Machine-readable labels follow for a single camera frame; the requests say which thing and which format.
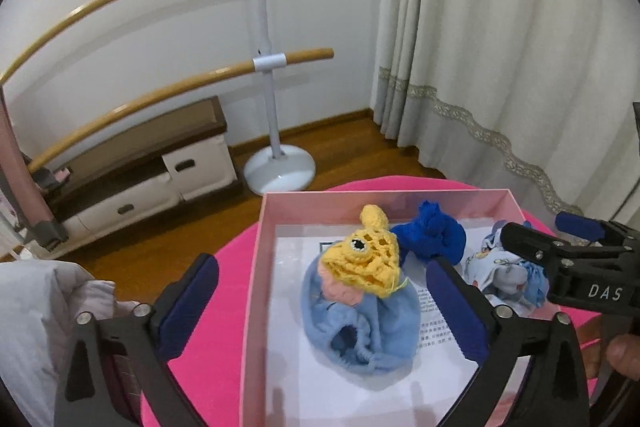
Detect white printed paper sheet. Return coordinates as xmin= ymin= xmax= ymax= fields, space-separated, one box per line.
xmin=272 ymin=237 xmax=482 ymax=424

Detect person's right hand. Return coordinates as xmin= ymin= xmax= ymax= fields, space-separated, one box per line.
xmin=580 ymin=319 xmax=640 ymax=380

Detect light blue printed cloth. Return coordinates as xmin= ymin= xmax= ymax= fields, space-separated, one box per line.
xmin=462 ymin=219 xmax=551 ymax=309

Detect cream curtain with lace trim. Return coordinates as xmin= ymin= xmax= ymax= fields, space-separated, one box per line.
xmin=370 ymin=0 xmax=640 ymax=219

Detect pink and grey frame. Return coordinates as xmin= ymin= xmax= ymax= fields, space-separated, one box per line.
xmin=0 ymin=87 xmax=71 ymax=253

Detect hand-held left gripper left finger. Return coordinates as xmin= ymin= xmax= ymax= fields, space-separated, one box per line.
xmin=54 ymin=252 xmax=221 ymax=427

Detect light blue knit sock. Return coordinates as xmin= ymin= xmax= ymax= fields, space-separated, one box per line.
xmin=300 ymin=252 xmax=422 ymax=376

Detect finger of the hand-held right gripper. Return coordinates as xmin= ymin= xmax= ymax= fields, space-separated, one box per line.
xmin=556 ymin=211 xmax=640 ymax=253
xmin=500 ymin=222 xmax=577 ymax=279

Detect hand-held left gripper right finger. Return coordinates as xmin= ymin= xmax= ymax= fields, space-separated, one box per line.
xmin=426 ymin=257 xmax=592 ymax=427

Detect low brown and white cabinet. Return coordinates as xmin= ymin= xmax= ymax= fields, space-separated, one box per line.
xmin=30 ymin=97 xmax=246 ymax=254

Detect white stand with wooden bars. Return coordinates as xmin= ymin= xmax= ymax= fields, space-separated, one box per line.
xmin=0 ymin=0 xmax=335 ymax=196

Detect royal blue balled socks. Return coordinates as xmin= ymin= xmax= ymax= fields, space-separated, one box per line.
xmin=390 ymin=199 xmax=468 ymax=266

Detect yellow crocheted hat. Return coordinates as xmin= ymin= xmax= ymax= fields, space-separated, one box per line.
xmin=320 ymin=204 xmax=407 ymax=299

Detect pink cardboard box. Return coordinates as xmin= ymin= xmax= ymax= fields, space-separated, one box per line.
xmin=239 ymin=188 xmax=566 ymax=427

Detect white quilted blanket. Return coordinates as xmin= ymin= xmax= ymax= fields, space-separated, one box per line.
xmin=0 ymin=259 xmax=142 ymax=427

